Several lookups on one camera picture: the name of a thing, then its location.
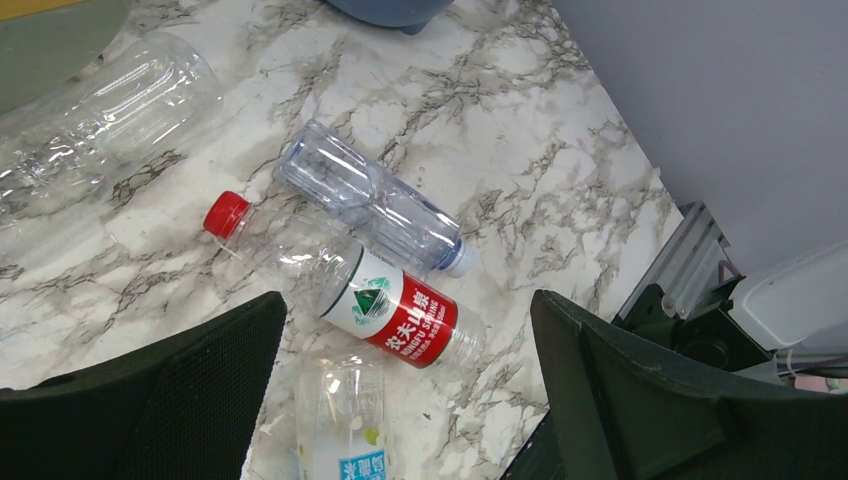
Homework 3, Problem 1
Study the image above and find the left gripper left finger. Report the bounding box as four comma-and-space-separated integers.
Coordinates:
1, 292, 287, 479

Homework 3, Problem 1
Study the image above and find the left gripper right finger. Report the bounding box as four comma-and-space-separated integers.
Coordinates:
530, 290, 847, 479

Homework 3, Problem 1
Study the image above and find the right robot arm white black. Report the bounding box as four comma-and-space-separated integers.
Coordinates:
613, 241, 847, 393

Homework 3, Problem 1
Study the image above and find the blue plastic bin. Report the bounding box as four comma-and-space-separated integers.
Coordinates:
327, 0, 454, 35

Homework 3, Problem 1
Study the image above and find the white suntory label bottle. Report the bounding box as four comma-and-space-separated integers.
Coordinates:
295, 346, 391, 480

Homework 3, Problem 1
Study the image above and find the red nongfu label bottle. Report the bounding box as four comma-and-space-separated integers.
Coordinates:
203, 191, 486, 376

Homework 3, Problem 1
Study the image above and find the clear blue tinted bottle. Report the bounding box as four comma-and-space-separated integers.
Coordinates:
274, 120, 477, 278

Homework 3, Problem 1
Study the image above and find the clear unlabelled bottle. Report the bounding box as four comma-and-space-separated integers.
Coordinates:
1, 33, 222, 229

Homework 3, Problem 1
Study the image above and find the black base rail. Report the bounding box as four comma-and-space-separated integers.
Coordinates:
500, 413, 566, 480

